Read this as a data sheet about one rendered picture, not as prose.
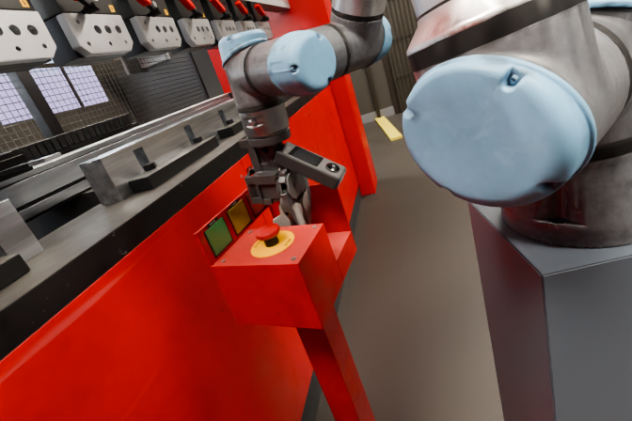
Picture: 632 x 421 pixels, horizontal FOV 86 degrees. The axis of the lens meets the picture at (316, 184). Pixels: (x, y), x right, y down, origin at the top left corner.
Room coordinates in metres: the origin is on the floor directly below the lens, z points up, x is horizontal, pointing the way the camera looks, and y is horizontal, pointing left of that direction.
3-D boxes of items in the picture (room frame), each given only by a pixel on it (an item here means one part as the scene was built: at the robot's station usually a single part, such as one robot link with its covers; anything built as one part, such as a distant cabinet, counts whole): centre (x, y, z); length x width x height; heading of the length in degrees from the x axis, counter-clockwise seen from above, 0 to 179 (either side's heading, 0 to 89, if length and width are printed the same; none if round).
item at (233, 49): (0.56, 0.04, 1.03); 0.09 x 0.08 x 0.11; 34
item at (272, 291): (0.52, 0.08, 0.75); 0.20 x 0.16 x 0.18; 152
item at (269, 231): (0.48, 0.09, 0.79); 0.04 x 0.04 x 0.04
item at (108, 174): (1.49, 0.14, 0.92); 1.68 x 0.06 x 0.10; 161
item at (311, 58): (0.49, -0.03, 1.02); 0.11 x 0.11 x 0.08; 34
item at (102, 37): (0.84, 0.36, 1.24); 0.15 x 0.09 x 0.17; 161
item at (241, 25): (1.59, 0.10, 1.24); 0.15 x 0.09 x 0.17; 161
